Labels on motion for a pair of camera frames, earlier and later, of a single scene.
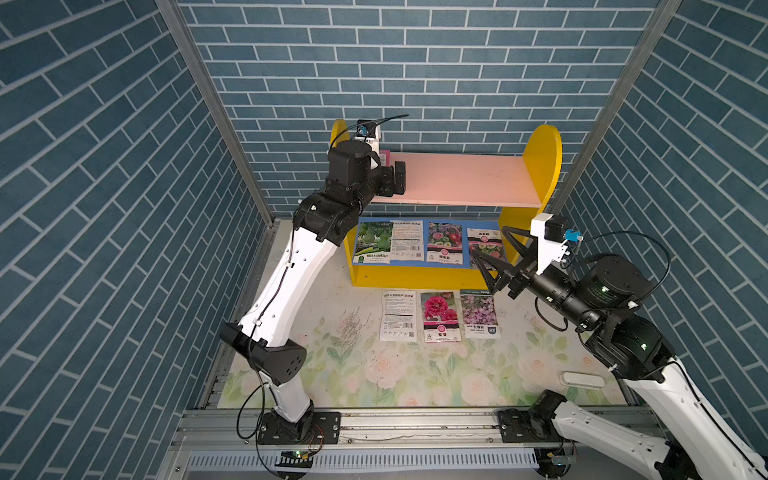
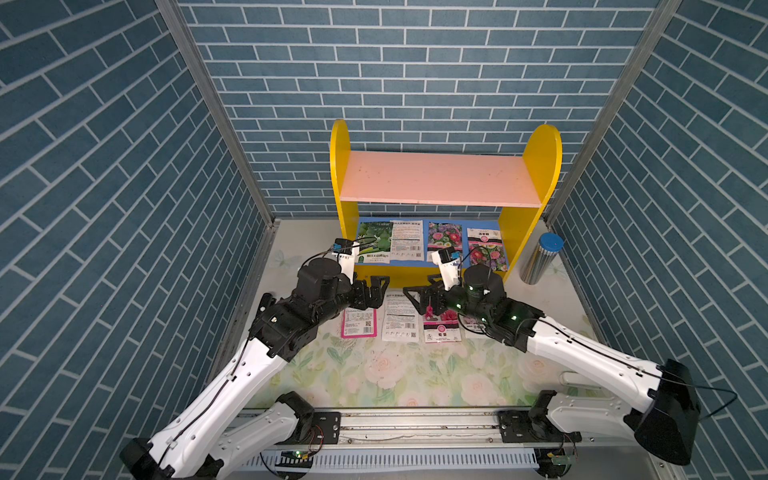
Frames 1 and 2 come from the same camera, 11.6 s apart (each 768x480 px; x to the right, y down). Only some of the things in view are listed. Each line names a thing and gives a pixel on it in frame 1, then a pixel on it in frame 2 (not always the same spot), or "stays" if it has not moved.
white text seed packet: (398, 319) stays
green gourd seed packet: (373, 243) stays
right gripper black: (525, 275) -> (438, 292)
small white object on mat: (582, 379) stays
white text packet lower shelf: (406, 240) stays
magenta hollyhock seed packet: (440, 317) stays
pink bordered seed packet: (385, 158) -> (359, 323)
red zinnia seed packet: (487, 241) stays
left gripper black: (385, 188) -> (374, 297)
